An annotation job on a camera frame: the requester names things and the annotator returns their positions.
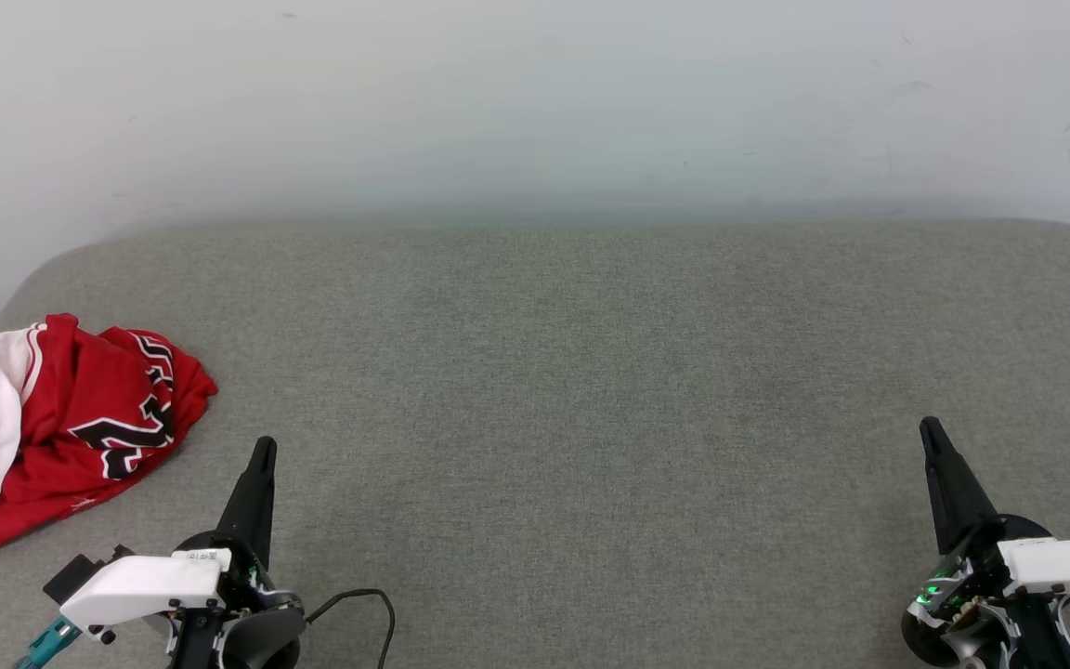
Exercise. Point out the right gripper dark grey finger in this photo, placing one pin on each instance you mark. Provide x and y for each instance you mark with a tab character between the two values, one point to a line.
953	492

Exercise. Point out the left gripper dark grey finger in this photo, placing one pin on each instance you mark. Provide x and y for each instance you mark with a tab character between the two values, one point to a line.
254	502

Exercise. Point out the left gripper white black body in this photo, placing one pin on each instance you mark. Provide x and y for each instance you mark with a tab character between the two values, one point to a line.
145	585

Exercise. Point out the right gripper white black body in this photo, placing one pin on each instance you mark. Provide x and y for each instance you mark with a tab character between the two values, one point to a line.
1055	567

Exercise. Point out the red basketball jersey number 23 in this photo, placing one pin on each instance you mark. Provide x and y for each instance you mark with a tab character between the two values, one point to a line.
71	418

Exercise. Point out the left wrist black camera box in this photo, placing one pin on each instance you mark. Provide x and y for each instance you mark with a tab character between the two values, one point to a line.
80	574

